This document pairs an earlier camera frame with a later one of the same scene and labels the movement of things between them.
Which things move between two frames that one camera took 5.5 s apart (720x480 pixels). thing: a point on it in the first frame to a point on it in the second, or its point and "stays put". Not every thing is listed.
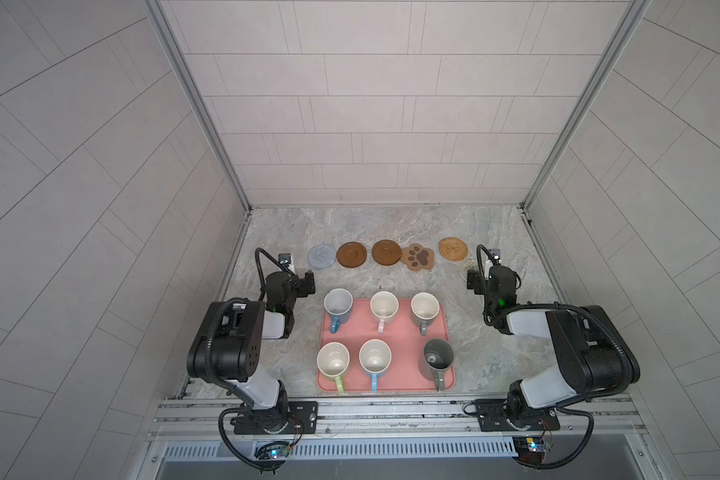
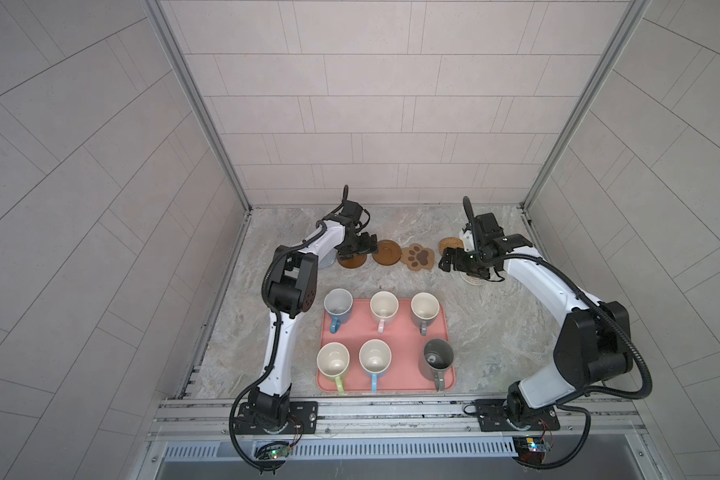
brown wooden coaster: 351,254 stays put
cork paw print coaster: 417,258 stays put
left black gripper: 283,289 to 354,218
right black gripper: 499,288 to 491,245
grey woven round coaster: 321,256 stays put
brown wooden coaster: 386,252 stays put
